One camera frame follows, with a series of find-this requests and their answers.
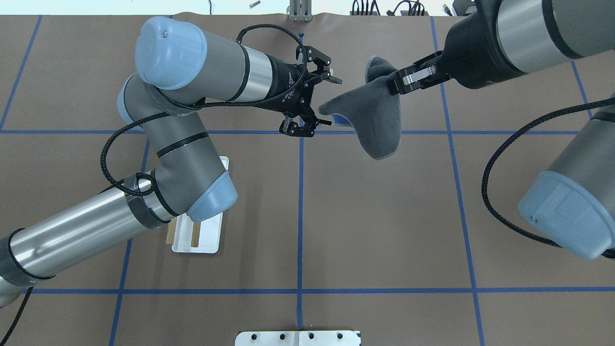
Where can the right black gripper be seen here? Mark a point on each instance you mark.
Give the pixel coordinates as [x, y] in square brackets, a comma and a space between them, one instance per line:
[473, 60]

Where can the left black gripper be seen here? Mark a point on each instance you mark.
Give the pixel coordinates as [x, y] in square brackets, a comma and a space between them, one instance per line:
[286, 80]

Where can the grey towel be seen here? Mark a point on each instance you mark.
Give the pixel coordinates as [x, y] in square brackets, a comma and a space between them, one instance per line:
[373, 113]

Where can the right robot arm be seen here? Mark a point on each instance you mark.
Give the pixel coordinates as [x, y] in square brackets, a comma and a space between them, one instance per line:
[517, 47]

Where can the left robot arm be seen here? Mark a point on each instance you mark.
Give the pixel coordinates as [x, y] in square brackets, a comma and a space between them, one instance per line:
[180, 70]

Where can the white rack base with stand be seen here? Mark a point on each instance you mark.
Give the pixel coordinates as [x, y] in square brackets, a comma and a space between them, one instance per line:
[210, 234]

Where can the inner wooden rack rod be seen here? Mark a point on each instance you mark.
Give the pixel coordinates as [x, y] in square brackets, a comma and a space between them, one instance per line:
[195, 235]

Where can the wooden rack rod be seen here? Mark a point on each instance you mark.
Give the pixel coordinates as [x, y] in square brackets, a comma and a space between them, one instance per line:
[195, 235]
[170, 237]

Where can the outer wooden rack rod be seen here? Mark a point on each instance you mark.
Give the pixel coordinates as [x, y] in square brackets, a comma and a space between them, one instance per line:
[170, 237]

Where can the aluminium frame post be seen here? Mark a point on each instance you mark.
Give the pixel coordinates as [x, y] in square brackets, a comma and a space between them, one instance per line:
[300, 11]

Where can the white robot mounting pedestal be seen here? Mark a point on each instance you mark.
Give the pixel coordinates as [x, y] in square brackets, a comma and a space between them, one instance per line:
[299, 338]

